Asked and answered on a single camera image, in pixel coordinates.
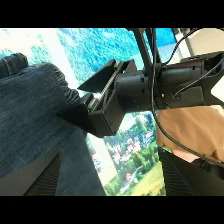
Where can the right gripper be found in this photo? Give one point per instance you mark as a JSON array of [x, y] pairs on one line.
[[133, 91]]

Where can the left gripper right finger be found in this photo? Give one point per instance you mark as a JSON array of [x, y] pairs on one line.
[[190, 180]]

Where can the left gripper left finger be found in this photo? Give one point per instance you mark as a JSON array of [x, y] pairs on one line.
[[30, 181]]

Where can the blue jeans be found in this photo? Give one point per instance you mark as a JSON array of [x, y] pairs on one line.
[[33, 116]]

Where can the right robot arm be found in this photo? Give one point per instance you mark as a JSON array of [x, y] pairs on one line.
[[190, 83]]

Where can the tan garment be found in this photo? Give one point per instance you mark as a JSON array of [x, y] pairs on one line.
[[193, 130]]

